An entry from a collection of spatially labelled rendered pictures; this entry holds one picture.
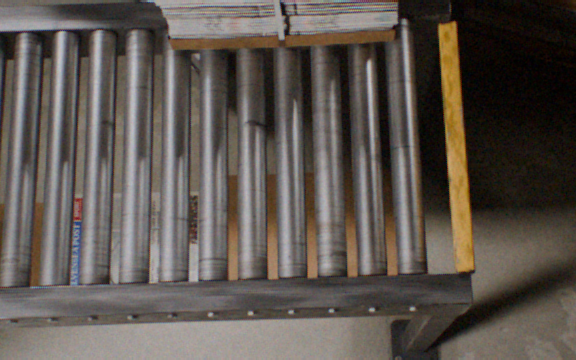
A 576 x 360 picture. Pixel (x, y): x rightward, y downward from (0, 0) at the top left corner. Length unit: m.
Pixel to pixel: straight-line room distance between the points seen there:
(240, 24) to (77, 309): 0.53
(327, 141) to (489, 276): 0.89
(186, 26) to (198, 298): 0.44
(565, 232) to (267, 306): 1.09
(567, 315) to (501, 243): 0.23
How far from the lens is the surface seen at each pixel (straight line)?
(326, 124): 1.54
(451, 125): 1.52
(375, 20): 1.52
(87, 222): 1.55
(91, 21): 1.67
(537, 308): 2.32
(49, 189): 1.58
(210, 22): 1.51
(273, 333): 2.27
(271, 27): 1.53
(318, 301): 1.46
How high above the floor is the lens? 2.25
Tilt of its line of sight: 74 degrees down
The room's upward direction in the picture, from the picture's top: 9 degrees counter-clockwise
